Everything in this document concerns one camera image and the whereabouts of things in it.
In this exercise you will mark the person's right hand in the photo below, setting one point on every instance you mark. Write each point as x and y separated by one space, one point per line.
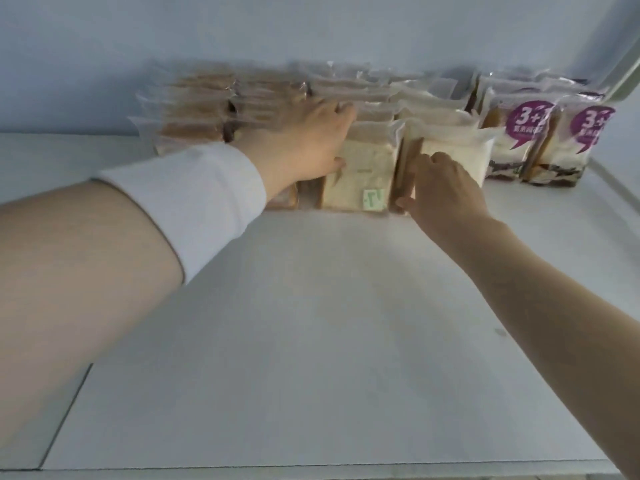
445 194

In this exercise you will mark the person's left hand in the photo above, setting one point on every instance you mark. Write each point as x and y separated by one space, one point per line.
305 144

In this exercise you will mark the clear bread packet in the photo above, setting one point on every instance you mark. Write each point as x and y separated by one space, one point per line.
470 144
360 189

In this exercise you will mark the purple swirl bread packet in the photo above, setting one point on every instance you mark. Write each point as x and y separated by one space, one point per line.
287 199

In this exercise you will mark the row of clear bread packs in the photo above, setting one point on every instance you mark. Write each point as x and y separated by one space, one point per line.
415 102

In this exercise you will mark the stack of purple swirl packs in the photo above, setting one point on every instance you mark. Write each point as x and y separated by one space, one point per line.
195 104

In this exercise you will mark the row of purple label packs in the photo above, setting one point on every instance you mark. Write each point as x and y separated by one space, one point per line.
500 82

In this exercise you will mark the white metal shelf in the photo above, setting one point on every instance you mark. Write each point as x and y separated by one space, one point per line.
300 344

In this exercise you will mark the person's right forearm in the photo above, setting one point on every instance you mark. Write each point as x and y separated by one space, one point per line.
560 319

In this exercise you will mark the person's left forearm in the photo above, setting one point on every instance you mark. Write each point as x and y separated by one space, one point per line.
75 284

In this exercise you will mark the white arm sleeve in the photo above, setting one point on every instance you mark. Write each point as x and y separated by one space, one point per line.
200 194

